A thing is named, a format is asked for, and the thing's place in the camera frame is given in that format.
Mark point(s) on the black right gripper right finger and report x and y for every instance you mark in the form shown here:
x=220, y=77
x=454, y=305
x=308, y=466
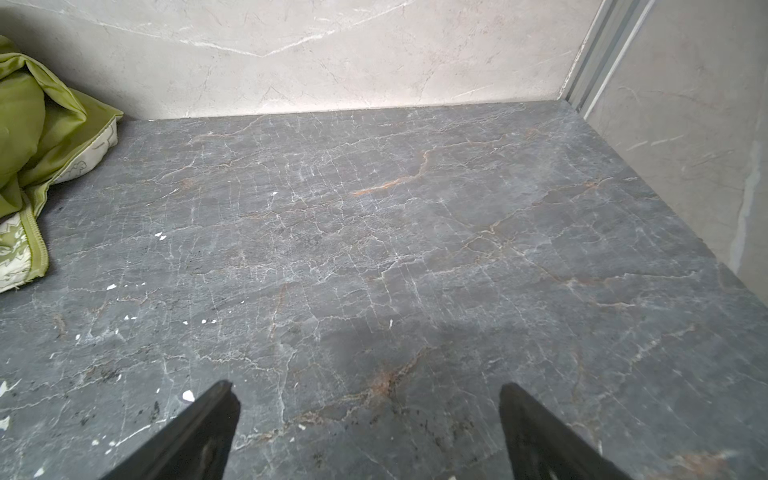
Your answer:
x=541, y=446

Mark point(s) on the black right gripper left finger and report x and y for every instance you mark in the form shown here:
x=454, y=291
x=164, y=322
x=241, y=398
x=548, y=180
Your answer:
x=194, y=445

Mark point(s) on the green patterned zip cloth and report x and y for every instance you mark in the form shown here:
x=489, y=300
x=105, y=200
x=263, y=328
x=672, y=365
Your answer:
x=50, y=134

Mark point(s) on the aluminium corner frame post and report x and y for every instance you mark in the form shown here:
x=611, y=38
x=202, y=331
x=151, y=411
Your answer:
x=608, y=38

